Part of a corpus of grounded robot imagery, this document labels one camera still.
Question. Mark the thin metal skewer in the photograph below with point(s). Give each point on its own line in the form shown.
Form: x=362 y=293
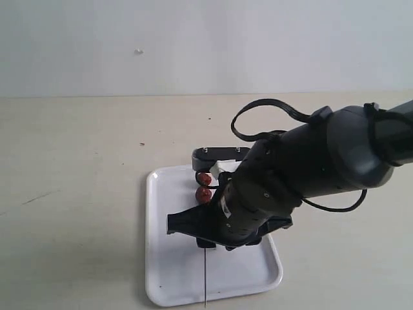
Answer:
x=204 y=278

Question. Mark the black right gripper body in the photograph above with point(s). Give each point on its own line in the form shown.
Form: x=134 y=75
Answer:
x=241 y=211

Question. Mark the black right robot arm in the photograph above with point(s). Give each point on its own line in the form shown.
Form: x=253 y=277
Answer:
x=355 y=148

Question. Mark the small white wall clip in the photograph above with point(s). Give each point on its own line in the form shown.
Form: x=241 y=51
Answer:
x=138 y=51

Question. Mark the dark red meatball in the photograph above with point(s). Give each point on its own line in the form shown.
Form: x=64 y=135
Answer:
x=204 y=179

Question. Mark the white rectangular plastic tray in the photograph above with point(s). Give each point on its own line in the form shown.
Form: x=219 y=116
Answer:
x=174 y=263

